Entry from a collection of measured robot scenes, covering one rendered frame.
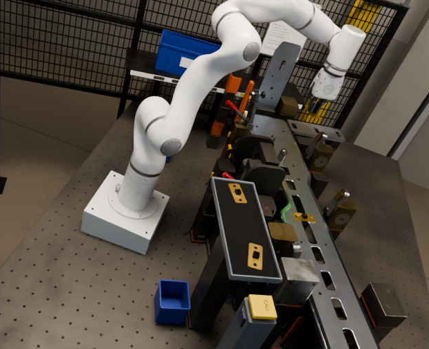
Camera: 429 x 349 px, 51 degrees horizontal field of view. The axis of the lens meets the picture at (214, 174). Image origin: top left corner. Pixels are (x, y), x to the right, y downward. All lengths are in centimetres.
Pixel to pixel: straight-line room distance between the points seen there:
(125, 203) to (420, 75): 273
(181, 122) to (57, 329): 73
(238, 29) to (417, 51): 255
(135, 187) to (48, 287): 43
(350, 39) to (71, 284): 124
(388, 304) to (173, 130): 85
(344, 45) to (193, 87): 56
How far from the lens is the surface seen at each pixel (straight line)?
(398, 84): 384
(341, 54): 167
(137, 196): 165
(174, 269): 170
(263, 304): 112
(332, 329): 139
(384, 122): 398
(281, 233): 143
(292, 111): 222
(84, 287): 160
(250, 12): 143
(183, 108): 143
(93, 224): 170
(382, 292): 155
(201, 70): 140
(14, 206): 280
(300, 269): 132
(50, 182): 296
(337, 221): 178
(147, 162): 156
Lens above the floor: 200
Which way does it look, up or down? 37 degrees down
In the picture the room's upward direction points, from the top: 21 degrees clockwise
